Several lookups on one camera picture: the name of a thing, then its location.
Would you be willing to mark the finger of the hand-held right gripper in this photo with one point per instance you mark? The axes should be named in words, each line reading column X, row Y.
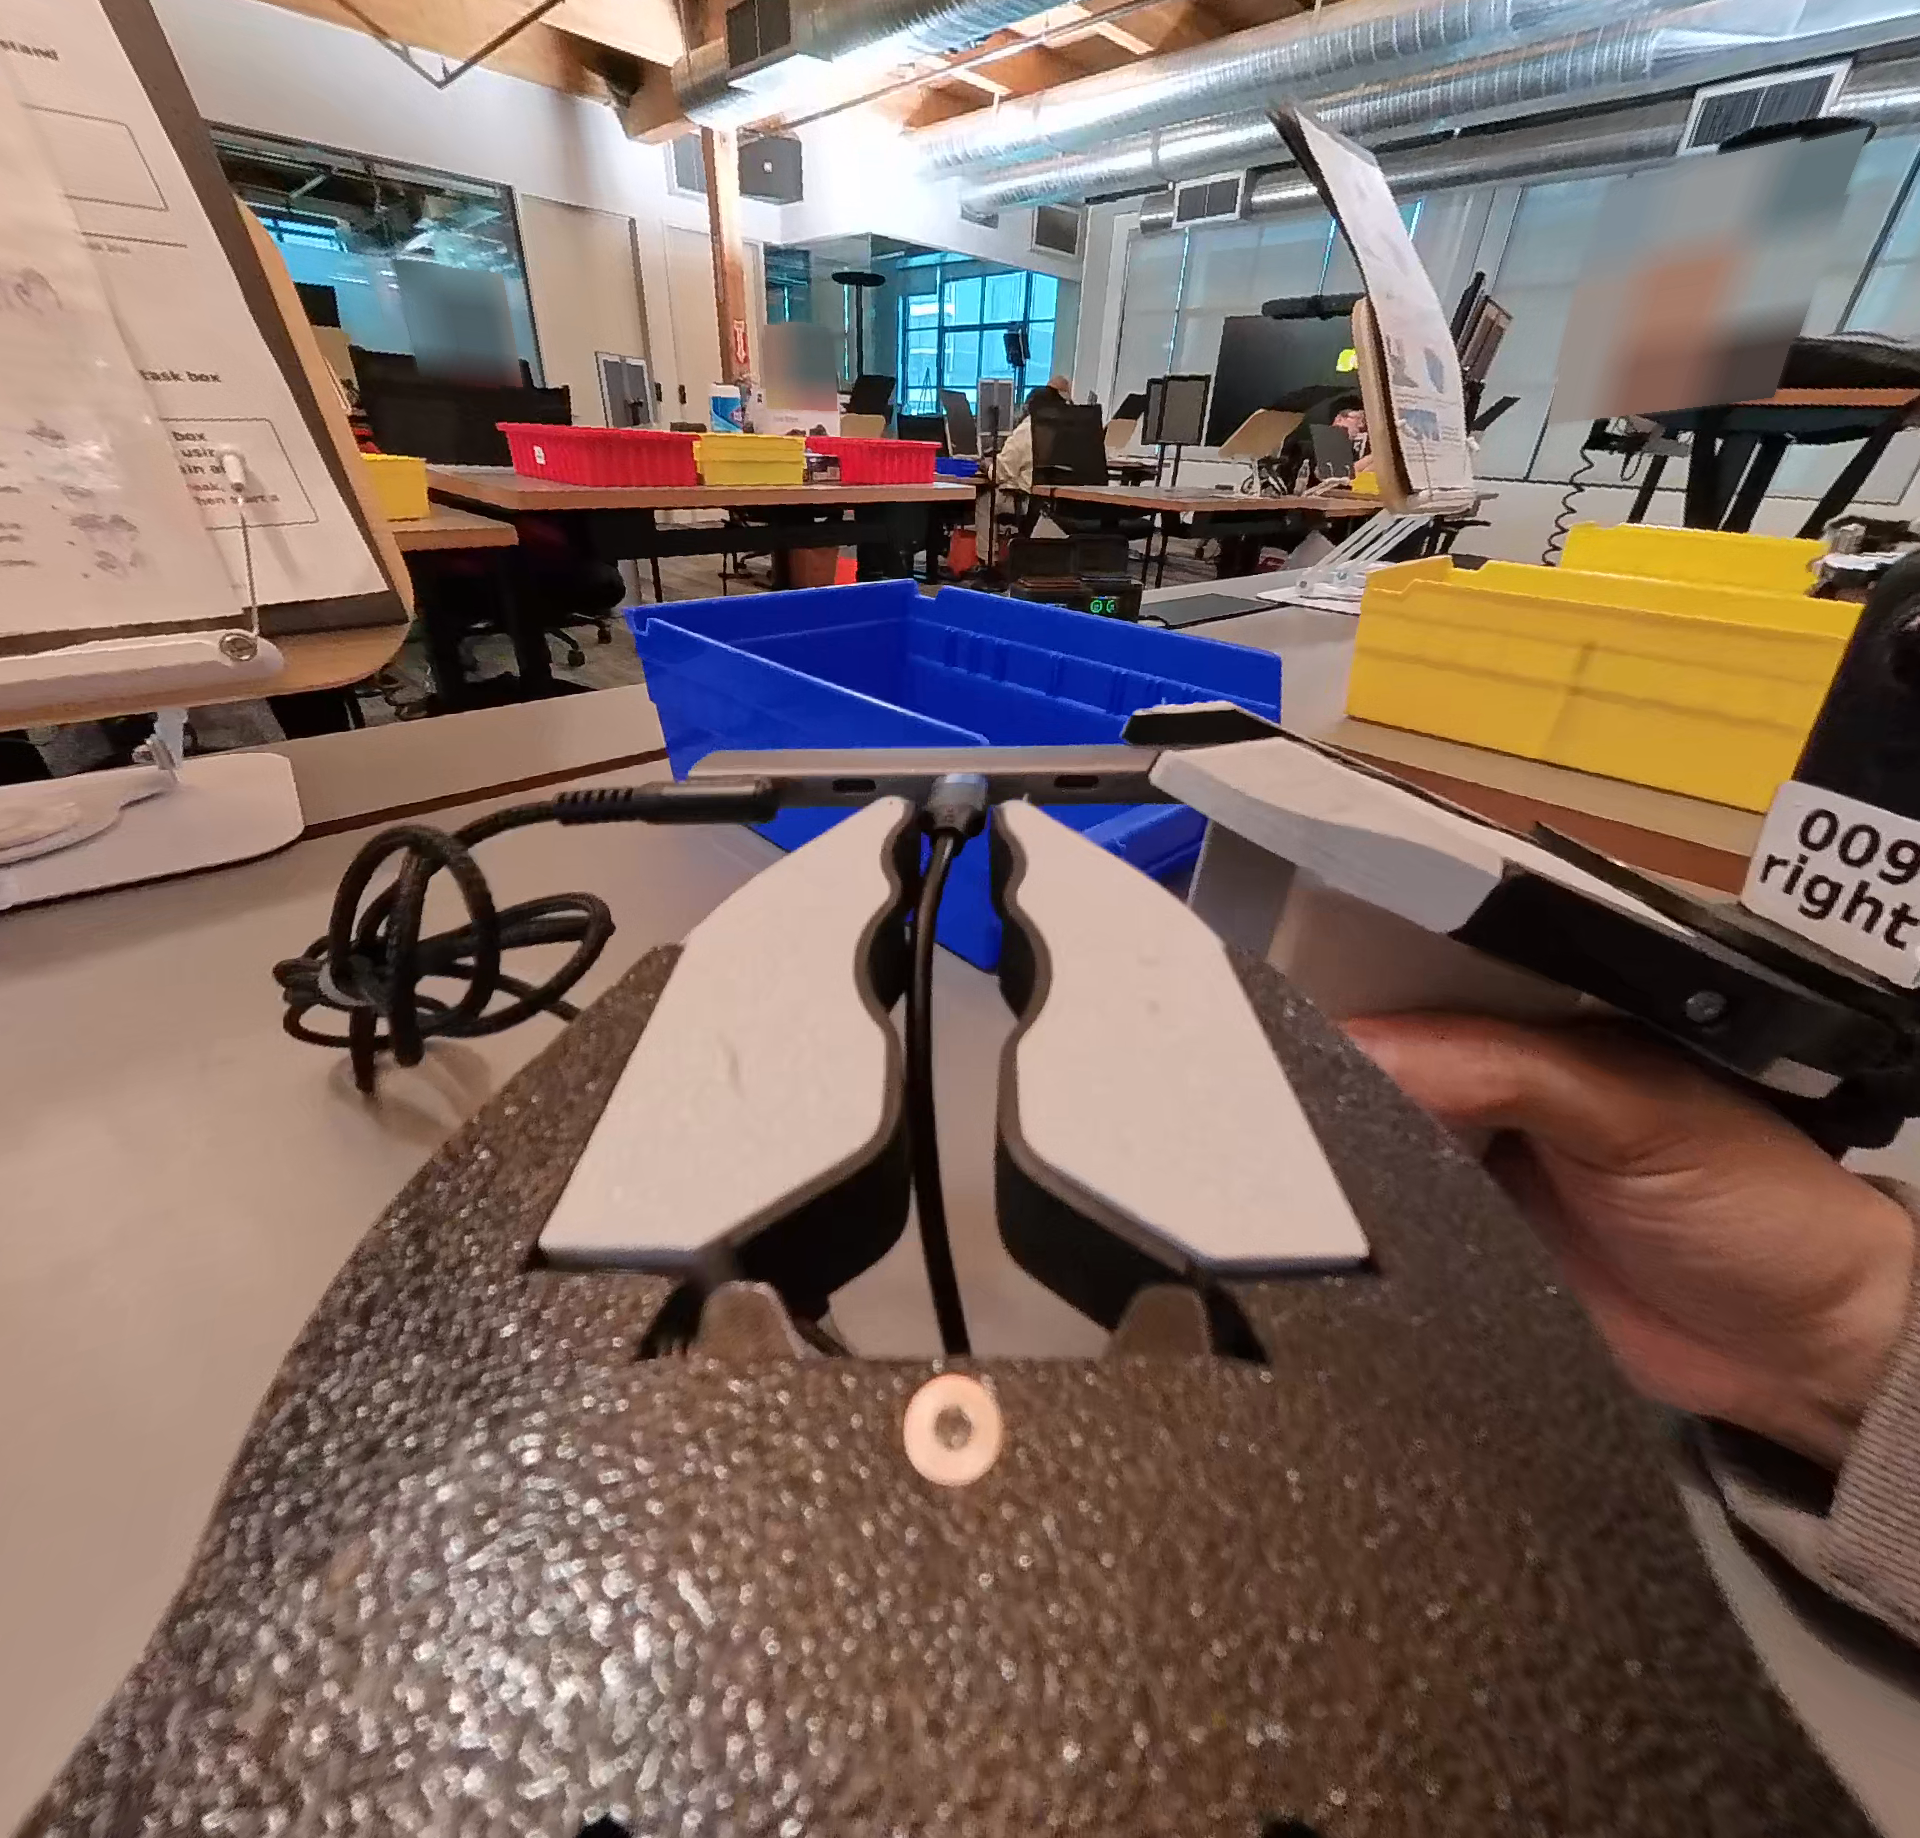
column 1201, row 724
column 1336, row 834

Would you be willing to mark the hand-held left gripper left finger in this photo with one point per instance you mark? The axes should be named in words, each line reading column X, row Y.
column 721, row 1088

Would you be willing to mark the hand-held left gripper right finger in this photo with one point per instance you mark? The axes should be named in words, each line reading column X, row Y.
column 1185, row 1103

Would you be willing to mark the blue plastic bin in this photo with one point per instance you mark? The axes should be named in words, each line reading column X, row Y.
column 841, row 668

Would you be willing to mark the person's right forearm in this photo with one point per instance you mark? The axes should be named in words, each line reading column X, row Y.
column 1881, row 1493

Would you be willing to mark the person's right hand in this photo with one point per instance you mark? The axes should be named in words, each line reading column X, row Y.
column 1680, row 1208

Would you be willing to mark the black battery charger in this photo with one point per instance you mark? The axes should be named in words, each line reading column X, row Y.
column 1050, row 599

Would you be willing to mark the yellow plastic bin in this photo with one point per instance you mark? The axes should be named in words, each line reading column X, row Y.
column 1576, row 683

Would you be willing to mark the large dark monitor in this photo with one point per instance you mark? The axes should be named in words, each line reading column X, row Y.
column 1276, row 369

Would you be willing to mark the long red bin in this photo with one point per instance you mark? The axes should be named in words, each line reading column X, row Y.
column 601, row 454
column 876, row 461

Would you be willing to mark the small yellow bin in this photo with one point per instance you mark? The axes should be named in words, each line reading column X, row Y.
column 397, row 488
column 750, row 459

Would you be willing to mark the white blue wipes tub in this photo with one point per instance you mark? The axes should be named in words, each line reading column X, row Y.
column 727, row 414

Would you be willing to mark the wooden table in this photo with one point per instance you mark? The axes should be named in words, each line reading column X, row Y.
column 631, row 495

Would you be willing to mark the instruction sheet on stand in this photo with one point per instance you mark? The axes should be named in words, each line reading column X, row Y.
column 300, row 659

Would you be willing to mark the laminated exercise sheet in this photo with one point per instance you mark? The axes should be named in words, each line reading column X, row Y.
column 90, row 414

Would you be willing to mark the white instruction sheet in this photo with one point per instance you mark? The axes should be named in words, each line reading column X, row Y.
column 196, row 264

